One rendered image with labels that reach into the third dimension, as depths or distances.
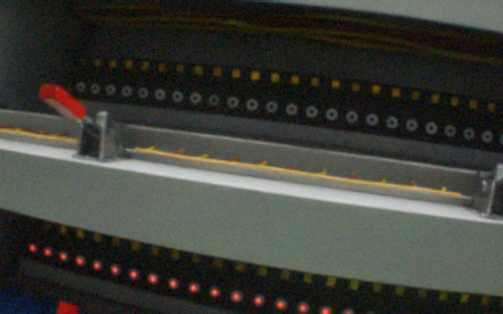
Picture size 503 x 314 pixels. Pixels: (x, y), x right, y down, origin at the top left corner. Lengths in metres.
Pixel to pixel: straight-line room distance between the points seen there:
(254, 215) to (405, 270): 0.09
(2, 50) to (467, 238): 0.45
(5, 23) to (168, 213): 0.30
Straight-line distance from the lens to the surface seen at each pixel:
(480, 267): 0.28
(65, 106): 0.26
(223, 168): 0.31
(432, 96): 0.46
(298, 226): 0.25
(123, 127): 0.32
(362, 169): 0.31
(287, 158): 0.31
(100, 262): 0.45
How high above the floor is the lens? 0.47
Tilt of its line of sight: 17 degrees up
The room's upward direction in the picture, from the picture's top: 11 degrees clockwise
